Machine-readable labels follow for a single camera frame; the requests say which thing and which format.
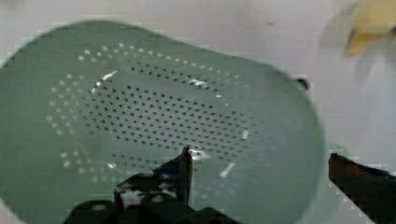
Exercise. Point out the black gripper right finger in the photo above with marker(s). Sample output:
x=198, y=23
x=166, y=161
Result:
x=372, y=190

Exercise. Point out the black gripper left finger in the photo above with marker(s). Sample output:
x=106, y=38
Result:
x=161, y=196

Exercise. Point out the green plastic strainer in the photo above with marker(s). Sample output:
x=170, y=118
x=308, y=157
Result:
x=89, y=104

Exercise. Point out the yellow banana peel toy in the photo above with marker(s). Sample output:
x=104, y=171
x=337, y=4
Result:
x=371, y=20

